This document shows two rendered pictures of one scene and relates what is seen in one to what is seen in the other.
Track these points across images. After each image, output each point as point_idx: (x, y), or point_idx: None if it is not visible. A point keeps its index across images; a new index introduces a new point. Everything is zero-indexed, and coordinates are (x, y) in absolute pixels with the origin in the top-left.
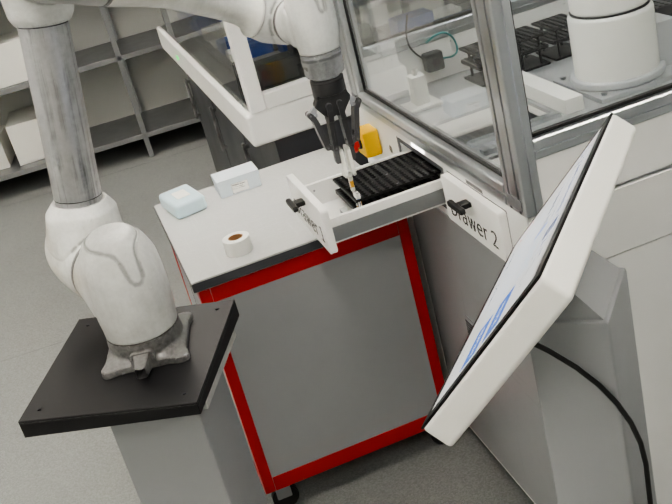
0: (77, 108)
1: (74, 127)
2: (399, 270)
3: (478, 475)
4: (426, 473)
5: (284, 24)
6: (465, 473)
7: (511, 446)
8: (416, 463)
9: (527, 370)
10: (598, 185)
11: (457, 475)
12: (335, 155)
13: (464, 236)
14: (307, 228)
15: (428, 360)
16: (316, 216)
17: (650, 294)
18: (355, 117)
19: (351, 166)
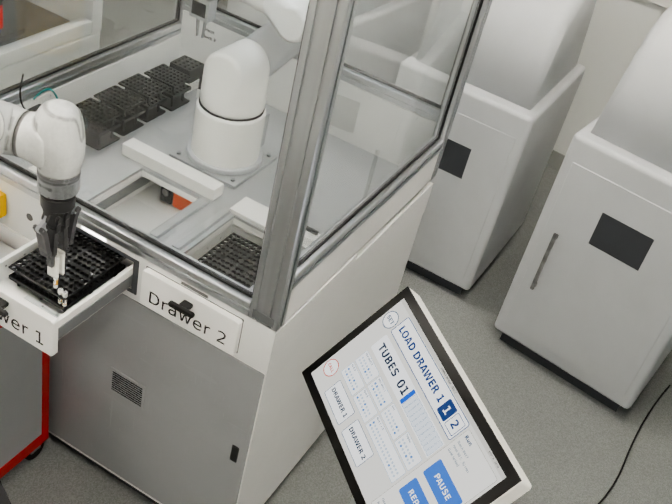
0: None
1: None
2: None
3: (83, 483)
4: (33, 493)
5: (34, 147)
6: (70, 484)
7: (143, 464)
8: (17, 484)
9: (209, 422)
10: (461, 370)
11: (64, 488)
12: (51, 260)
13: (150, 316)
14: None
15: (41, 397)
16: (36, 322)
17: (306, 356)
18: (73, 224)
19: (62, 268)
